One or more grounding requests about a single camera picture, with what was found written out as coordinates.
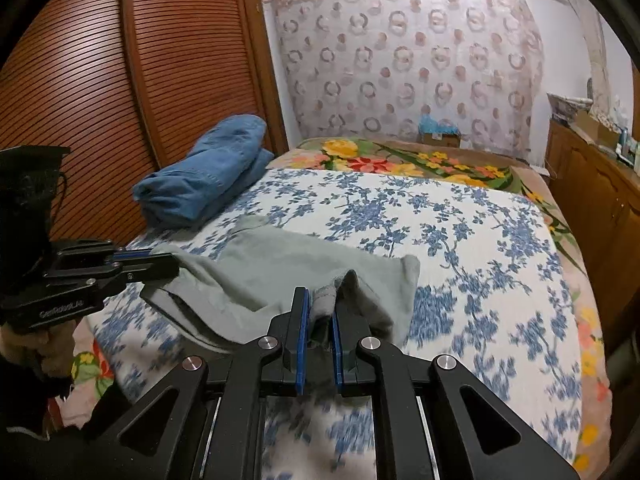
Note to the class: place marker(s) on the colourful flowered blanket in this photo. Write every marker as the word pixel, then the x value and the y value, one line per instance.
pixel 350 152

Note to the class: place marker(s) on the wooden sideboard cabinet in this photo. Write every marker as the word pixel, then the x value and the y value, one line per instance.
pixel 590 200

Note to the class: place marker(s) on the wooden slatted wardrobe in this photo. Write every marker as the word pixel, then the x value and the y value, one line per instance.
pixel 150 60

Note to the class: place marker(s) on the group of toiletry bottles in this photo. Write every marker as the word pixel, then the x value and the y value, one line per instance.
pixel 629 147

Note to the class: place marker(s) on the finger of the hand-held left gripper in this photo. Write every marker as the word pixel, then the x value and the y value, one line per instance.
pixel 125 272
pixel 90 252

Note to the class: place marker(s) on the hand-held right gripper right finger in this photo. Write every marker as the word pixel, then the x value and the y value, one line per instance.
pixel 337 355

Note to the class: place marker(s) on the dark waste bin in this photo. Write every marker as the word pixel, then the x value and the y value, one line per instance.
pixel 617 360

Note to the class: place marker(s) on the folded blue jeans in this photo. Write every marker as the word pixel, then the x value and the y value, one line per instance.
pixel 210 170

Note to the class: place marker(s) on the patterned paper box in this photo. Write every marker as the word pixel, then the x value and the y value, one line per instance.
pixel 567 106

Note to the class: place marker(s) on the person's left hand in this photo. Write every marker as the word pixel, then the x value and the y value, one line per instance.
pixel 47 350

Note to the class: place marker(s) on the lace window curtain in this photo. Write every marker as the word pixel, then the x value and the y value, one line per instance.
pixel 602 75

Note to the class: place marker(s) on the blue floral bed sheet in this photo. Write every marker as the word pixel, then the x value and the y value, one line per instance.
pixel 450 270

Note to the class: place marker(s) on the grey pants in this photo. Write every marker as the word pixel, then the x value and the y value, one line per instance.
pixel 280 270

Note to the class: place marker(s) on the small cardboard box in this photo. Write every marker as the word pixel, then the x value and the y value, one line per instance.
pixel 440 140

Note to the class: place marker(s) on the open cardboard box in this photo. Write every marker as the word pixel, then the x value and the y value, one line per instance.
pixel 597 130

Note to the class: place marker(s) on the circle patterned sheer curtain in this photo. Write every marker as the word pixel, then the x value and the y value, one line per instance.
pixel 410 60

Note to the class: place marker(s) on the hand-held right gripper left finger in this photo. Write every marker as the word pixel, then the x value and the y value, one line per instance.
pixel 300 345

